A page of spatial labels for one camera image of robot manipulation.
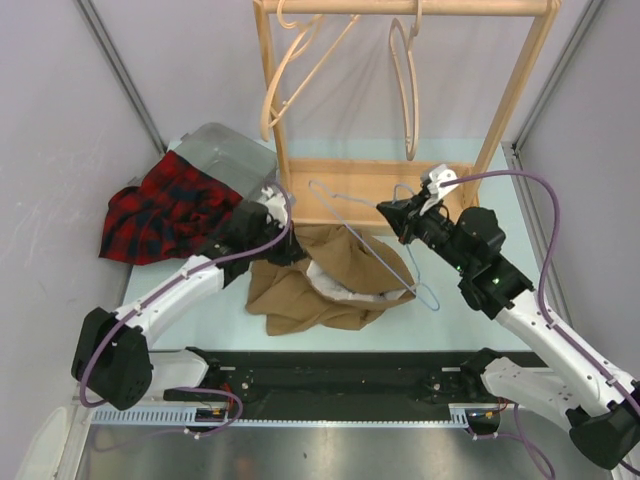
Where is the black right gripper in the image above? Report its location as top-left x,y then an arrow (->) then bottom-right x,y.
377,189 -> 472,274

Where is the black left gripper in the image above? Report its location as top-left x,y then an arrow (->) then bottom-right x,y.
246,217 -> 305,267

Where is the light blue wire hanger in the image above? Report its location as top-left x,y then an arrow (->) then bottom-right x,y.
308,179 -> 441,312

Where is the brown skirt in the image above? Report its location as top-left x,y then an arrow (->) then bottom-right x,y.
245,225 -> 415,336

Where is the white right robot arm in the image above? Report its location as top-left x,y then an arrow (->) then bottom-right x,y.
393,203 -> 639,470

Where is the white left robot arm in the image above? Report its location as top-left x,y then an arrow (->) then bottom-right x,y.
71,188 -> 422,410

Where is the right wooden hanger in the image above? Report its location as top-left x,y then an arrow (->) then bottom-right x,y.
388,1 -> 423,162

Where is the wooden hanger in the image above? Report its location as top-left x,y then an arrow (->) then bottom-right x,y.
388,1 -> 423,162
259,0 -> 361,142

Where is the left wooden hanger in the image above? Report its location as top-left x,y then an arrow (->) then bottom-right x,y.
259,0 -> 361,142

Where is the grey plastic bin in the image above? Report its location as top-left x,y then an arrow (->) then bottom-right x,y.
174,123 -> 278,200

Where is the red plaid cloth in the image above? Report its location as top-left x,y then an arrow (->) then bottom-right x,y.
99,150 -> 243,265

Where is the wooden clothes rack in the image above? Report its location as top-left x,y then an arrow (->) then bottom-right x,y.
253,1 -> 561,224

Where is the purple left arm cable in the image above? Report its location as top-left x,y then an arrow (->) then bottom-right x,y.
79,180 -> 296,407

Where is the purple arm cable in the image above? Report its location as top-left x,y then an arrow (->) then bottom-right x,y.
79,180 -> 296,407
439,170 -> 640,401

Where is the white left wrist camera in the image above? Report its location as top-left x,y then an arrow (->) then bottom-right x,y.
258,186 -> 295,225

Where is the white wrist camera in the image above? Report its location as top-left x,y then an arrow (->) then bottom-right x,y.
258,186 -> 295,225
419,164 -> 457,216

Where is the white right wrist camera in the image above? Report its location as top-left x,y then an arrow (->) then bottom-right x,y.
419,164 -> 457,216

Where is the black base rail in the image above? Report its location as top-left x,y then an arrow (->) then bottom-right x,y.
164,349 -> 546,424

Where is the grey aluminium frame post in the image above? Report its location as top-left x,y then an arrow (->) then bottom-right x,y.
501,0 -> 607,331

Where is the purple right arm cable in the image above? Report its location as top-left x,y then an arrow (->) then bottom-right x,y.
439,170 -> 640,401

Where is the white slotted cable duct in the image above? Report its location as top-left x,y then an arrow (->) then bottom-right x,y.
91,406 -> 469,429

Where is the left aluminium frame post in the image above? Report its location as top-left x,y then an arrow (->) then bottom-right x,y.
73,0 -> 167,154

